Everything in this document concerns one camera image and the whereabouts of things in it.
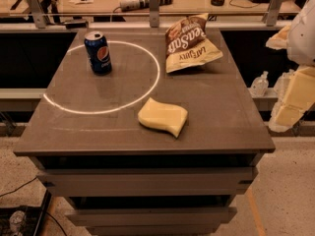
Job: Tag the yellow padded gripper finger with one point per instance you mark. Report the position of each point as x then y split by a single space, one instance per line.
298 97
279 40

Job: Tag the yellow wavy sponge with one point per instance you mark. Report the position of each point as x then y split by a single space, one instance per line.
163 116

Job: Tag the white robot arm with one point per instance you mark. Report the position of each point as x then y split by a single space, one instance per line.
298 39

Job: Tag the clear plastic bottle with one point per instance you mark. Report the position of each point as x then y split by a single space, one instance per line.
259 85

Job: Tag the brown and cream chip bag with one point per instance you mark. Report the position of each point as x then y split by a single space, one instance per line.
187 44

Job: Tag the white power strip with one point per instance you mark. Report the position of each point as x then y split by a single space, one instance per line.
132 5

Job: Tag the blue Pepsi can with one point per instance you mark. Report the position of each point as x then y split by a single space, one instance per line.
98 52

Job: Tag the grey drawer cabinet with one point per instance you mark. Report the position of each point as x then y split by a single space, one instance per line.
139 151

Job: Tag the black floor box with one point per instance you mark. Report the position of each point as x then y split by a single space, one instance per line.
23 220

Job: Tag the metal railing post right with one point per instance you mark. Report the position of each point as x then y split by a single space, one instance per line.
271 16

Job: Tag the metal railing post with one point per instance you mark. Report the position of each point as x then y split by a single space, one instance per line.
154 13
271 16
37 14

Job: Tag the metal railing post left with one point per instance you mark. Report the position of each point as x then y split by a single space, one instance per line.
37 14

